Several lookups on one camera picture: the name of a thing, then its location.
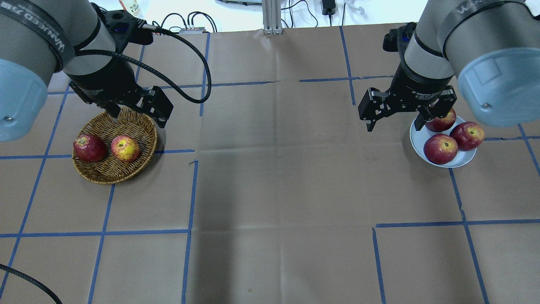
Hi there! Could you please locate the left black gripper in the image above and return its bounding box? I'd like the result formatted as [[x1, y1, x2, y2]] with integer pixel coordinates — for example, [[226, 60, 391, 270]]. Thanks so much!
[[67, 8, 173, 129]]

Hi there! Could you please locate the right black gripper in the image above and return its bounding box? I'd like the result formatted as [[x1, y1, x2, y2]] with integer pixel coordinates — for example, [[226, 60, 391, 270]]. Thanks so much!
[[358, 23, 457, 132]]

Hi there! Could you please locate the yellow-red apple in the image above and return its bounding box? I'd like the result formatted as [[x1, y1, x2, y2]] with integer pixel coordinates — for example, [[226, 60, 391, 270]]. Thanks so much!
[[111, 135, 140, 162]]

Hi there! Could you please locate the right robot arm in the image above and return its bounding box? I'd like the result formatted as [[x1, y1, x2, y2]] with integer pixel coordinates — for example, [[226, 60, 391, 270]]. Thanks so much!
[[358, 0, 540, 131]]

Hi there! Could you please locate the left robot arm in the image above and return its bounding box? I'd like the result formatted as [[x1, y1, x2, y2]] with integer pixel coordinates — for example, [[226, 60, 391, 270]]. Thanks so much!
[[0, 0, 173, 142]]

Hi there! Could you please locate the white round plate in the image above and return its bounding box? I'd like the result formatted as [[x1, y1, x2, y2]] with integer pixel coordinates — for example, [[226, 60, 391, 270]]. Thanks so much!
[[409, 116, 478, 168]]

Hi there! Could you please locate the red apple on plate back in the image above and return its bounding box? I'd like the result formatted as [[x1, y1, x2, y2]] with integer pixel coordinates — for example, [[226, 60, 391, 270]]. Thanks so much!
[[425, 108, 457, 133]]

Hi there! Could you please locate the red apple on plate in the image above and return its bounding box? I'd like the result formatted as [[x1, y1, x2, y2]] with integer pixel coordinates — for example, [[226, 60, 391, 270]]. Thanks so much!
[[425, 108, 457, 133], [424, 133, 458, 165], [450, 122, 485, 152]]

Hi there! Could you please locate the red apple on plate front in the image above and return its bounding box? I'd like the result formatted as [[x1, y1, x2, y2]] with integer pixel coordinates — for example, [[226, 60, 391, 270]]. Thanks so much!
[[424, 133, 458, 165]]

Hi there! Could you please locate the dark red apple in basket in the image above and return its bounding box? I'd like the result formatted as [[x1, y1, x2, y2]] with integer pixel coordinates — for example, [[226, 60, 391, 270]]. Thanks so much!
[[73, 134, 108, 163]]

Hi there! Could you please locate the round wicker basket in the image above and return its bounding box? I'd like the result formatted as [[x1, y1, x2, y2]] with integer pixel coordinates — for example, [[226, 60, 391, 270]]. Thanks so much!
[[72, 106, 158, 185]]

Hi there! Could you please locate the red apple on plate right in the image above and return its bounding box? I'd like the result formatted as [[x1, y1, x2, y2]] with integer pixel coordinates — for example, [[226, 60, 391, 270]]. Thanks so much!
[[450, 122, 485, 152]]

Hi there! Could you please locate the plastic bottle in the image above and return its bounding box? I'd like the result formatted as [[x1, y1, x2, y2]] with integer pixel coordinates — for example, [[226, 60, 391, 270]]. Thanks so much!
[[119, 0, 142, 17]]

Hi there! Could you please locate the black power adapter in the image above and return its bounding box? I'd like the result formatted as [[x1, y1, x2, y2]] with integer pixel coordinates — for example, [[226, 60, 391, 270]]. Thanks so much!
[[321, 0, 336, 16]]

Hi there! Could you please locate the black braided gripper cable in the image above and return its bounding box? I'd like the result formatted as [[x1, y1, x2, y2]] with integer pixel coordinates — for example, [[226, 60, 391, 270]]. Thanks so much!
[[74, 26, 212, 104]]

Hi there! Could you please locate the aluminium frame post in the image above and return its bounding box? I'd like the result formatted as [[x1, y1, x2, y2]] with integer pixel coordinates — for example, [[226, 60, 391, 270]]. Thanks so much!
[[262, 0, 283, 35]]

